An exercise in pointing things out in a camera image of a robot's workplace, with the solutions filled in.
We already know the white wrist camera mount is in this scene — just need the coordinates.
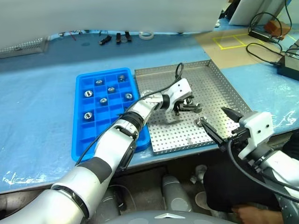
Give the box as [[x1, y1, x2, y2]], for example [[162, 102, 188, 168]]
[[237, 111, 274, 161], [166, 78, 194, 114]]

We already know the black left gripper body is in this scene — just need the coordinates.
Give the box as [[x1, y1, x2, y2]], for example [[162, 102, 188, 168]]
[[174, 95, 195, 116]]

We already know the brown cardboard sheet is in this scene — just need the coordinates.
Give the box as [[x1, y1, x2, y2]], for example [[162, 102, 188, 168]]
[[195, 28, 299, 70]]

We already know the white board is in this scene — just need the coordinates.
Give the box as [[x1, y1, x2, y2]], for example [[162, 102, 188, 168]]
[[228, 0, 287, 26]]

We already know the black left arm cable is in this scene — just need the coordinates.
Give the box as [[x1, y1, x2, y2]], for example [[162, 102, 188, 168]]
[[74, 62, 185, 167]]

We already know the grey cylindrical robot leg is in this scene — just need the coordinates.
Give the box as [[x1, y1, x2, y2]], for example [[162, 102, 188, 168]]
[[162, 175, 193, 212]]

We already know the grey rounded robot body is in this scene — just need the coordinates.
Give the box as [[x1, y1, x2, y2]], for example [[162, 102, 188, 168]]
[[112, 210, 236, 224]]

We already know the bare person hand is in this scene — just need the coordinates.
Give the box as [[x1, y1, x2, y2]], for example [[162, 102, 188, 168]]
[[232, 205, 285, 224]]

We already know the large white panel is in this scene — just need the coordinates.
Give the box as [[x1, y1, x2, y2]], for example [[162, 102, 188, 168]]
[[0, 0, 221, 54]]

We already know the white shoe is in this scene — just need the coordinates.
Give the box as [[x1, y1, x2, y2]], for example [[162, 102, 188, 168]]
[[195, 191, 212, 211]]

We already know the blue plastic compartment tray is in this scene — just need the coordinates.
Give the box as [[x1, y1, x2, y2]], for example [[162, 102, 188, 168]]
[[71, 67, 151, 163]]

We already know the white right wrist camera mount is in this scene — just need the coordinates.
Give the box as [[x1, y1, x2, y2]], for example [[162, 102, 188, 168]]
[[237, 111, 274, 161]]

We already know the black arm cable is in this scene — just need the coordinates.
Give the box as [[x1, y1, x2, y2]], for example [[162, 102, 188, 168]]
[[74, 62, 185, 167], [227, 139, 299, 203]]

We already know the black electronics box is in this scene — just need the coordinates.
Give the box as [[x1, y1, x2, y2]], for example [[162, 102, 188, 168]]
[[277, 55, 299, 81]]

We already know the dark grey robot leg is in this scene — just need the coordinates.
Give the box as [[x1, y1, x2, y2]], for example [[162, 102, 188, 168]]
[[92, 184, 128, 224]]

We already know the black trouser leg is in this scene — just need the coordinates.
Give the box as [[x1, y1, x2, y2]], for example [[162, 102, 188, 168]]
[[202, 161, 282, 213]]

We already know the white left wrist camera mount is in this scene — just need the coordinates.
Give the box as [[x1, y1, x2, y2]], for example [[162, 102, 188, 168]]
[[166, 78, 194, 114]]

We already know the black power adapter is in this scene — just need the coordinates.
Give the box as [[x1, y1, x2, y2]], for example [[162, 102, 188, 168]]
[[248, 29, 276, 44]]

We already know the white tape roll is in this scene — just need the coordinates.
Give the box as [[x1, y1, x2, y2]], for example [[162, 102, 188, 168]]
[[138, 31, 154, 40]]

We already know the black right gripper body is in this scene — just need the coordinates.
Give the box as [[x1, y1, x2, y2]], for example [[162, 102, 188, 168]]
[[224, 127, 252, 150]]

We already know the black power cable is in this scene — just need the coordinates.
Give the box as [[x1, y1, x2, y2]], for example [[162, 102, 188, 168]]
[[248, 0, 294, 45], [246, 42, 285, 66]]

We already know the brown box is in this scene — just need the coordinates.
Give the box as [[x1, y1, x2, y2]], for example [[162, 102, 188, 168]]
[[264, 20, 292, 35]]

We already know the perforated steel tray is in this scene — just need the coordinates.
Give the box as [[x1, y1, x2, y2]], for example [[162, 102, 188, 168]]
[[134, 59, 254, 156]]

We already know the silver aluminium profile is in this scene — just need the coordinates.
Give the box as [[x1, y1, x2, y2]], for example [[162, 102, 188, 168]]
[[0, 37, 50, 59]]

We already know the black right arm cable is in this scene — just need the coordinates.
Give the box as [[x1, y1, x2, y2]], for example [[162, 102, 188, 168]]
[[227, 139, 299, 203]]

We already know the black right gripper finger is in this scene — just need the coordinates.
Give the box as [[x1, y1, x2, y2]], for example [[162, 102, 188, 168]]
[[221, 106, 244, 124], [200, 120, 229, 153]]

